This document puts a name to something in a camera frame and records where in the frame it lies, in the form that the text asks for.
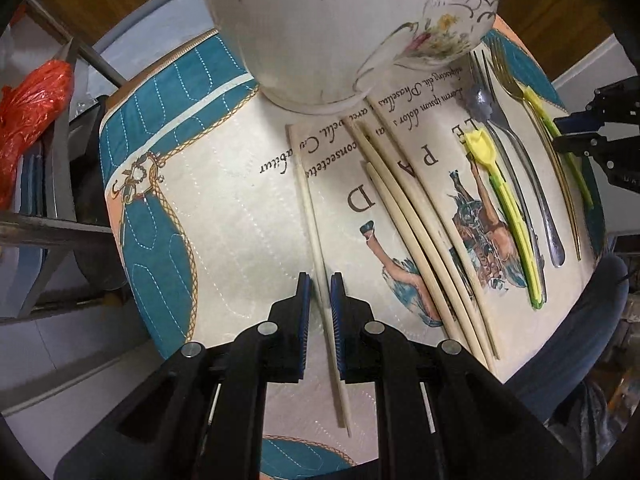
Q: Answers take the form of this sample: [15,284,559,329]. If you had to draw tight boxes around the yellow green plastic utensil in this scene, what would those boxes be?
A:
[523,86,594,209]

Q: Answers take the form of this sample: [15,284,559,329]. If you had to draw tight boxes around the gold metal fork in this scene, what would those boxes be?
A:
[488,37,582,261]

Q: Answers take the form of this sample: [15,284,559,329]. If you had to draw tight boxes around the flower-head metal spoon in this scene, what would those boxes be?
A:
[463,82,547,303]

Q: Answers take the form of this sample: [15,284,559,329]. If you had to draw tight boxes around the yellow plastic spoon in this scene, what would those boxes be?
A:
[463,128,544,310]

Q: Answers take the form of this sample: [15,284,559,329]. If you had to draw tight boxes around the dark blue trouser leg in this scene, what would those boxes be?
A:
[506,254,629,422]

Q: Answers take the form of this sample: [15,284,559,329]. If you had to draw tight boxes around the printed quilted placemat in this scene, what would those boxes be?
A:
[98,15,608,480]

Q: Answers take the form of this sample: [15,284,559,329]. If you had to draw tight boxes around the metal shelf rack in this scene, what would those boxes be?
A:
[0,0,132,321]

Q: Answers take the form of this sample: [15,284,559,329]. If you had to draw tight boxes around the white ceramic utensil holder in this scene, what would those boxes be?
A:
[205,0,499,114]

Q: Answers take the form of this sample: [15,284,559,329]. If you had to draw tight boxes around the red plastic bag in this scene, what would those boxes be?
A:
[0,60,74,210]

